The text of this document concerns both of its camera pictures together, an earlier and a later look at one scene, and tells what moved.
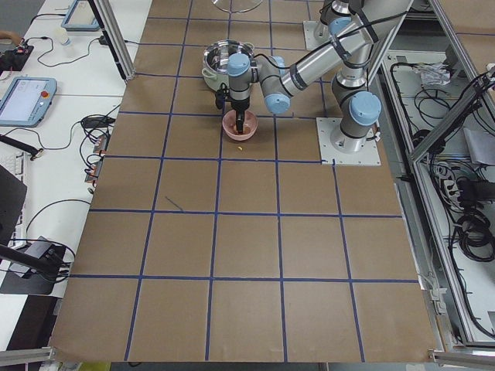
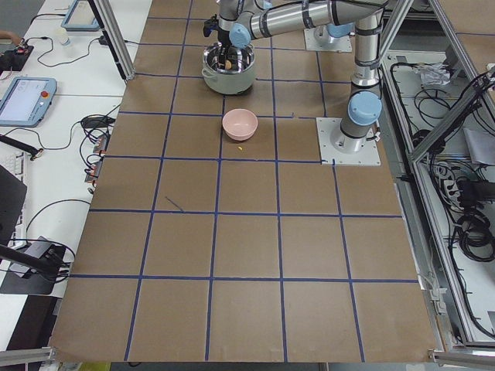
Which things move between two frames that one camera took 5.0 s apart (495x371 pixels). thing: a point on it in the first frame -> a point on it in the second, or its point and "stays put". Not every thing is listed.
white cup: [61, 33] stays put
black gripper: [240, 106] -> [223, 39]
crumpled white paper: [433, 73] stays put
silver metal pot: [216, 56] stays put
